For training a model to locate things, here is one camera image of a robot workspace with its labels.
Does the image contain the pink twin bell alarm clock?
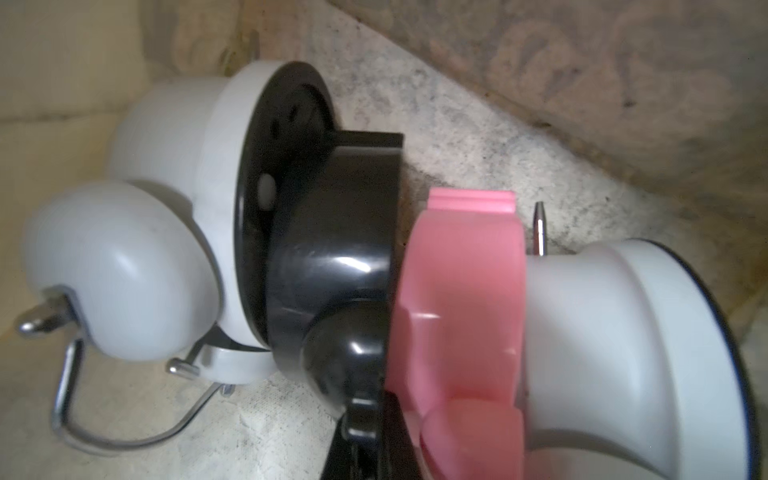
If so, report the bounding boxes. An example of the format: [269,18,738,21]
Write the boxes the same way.
[386,188,526,479]

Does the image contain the black twin bell alarm clock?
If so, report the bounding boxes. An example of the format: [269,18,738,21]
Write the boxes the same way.
[265,128,404,442]

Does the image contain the white alarm clock metal handle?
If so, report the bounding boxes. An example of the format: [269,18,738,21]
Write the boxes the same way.
[17,60,334,455]

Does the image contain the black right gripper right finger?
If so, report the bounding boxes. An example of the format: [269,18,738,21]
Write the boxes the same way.
[375,391,422,480]

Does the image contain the white twin bell alarm clock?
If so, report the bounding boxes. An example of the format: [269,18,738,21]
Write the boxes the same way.
[524,203,763,479]

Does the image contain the canvas tote bag green handles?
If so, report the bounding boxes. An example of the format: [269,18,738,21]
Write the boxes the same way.
[1,1,767,479]

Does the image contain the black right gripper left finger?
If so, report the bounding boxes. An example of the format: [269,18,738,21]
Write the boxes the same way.
[320,420,372,480]

